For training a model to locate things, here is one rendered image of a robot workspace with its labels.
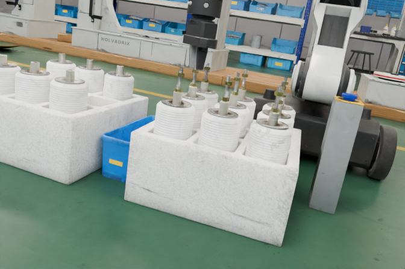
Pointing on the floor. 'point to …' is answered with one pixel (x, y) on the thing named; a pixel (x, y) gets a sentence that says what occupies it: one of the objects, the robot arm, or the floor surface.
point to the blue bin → (119, 149)
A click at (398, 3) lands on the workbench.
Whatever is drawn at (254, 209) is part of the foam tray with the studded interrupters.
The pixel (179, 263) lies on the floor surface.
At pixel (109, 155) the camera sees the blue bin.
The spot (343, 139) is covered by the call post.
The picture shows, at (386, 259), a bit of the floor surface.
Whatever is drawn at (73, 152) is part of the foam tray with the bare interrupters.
